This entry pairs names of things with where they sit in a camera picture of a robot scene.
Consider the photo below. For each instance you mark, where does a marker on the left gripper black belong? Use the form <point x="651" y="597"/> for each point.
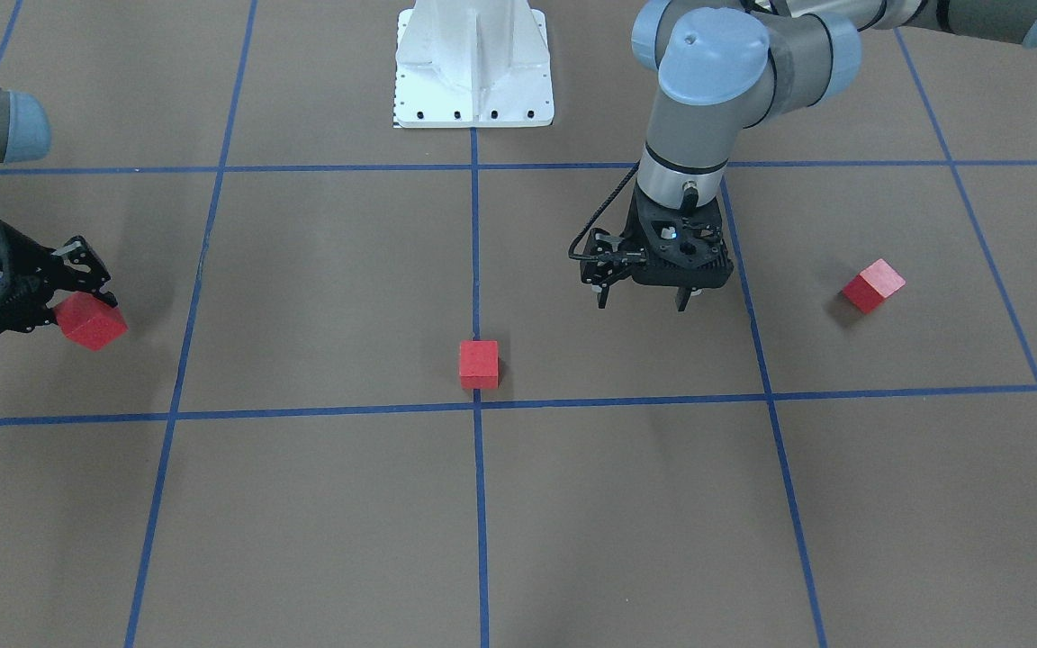
<point x="607" y="247"/>

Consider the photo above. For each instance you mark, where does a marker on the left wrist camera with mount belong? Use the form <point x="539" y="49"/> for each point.
<point x="608" y="258"/>

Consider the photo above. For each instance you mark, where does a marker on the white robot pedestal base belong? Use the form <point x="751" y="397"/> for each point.
<point x="472" y="64"/>

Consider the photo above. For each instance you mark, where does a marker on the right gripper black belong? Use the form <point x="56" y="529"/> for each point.
<point x="22" y="263"/>

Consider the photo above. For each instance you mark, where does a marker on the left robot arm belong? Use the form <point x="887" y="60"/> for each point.
<point x="726" y="66"/>

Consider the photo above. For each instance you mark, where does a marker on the red block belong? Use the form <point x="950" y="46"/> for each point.
<point x="872" y="286"/>
<point x="98" y="324"/>
<point x="479" y="364"/>

